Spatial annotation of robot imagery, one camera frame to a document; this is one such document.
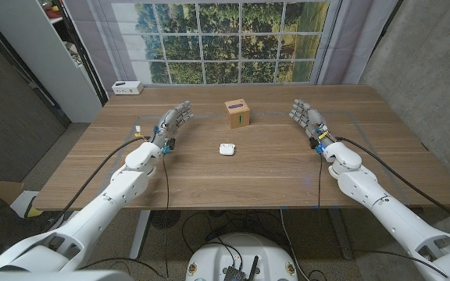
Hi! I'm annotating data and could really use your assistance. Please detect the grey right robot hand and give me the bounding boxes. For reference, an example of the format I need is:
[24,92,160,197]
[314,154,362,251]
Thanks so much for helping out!
[288,98,338,155]

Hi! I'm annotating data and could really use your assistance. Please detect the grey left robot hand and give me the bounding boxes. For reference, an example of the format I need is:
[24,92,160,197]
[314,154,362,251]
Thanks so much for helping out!
[151,100,195,155]

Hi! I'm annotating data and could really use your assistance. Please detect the cardboard packing box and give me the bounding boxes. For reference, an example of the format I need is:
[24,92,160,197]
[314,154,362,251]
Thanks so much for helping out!
[224,98,251,130]

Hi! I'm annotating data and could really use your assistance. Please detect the brown cardboard sheet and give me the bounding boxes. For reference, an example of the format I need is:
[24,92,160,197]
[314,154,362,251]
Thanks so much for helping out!
[0,179,25,206]

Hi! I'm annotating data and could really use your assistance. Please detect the white power strip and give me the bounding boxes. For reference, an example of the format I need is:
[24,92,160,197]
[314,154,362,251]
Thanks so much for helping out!
[111,80,145,96]

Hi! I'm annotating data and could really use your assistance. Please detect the printed window backdrop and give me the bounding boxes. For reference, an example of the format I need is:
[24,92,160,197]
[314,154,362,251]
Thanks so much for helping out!
[62,0,400,87]

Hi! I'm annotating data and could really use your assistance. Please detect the white table leg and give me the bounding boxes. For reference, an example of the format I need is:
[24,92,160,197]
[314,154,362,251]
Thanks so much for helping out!
[129,210,152,260]

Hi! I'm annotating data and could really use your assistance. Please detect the grey table leg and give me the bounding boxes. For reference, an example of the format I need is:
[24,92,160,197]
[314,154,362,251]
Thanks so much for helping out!
[327,208,354,261]

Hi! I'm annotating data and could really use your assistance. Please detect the white shelf cabinet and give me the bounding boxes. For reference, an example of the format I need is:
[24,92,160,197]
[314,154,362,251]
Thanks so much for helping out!
[0,0,109,124]

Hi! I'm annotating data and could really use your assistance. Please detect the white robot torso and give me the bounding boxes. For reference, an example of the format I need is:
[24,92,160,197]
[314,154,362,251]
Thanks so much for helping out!
[185,233,299,281]

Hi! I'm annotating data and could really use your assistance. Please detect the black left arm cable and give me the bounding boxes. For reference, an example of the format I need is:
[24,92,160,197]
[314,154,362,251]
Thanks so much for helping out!
[45,136,152,231]

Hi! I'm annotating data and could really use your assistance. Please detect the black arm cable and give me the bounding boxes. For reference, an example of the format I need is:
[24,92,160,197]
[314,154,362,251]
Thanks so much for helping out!
[336,136,450,231]
[45,136,152,231]

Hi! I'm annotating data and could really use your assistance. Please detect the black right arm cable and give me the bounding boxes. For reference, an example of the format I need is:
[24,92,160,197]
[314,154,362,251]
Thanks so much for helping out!
[336,136,450,231]

